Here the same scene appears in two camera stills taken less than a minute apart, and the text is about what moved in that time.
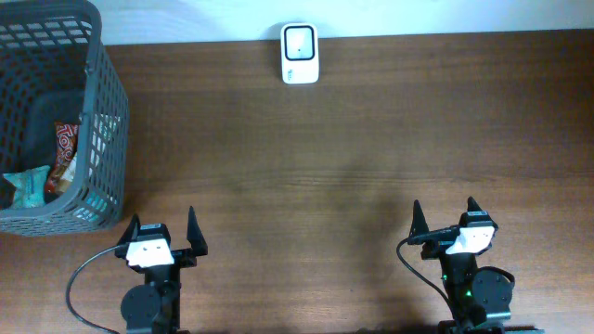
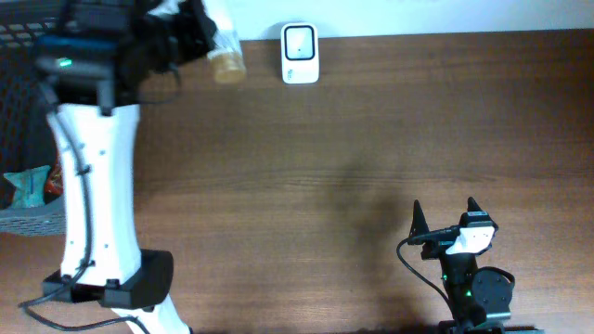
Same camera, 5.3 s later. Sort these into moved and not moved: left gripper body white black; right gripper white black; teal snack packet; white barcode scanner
Moved: left gripper body white black
Not moved: white barcode scanner; teal snack packet; right gripper white black
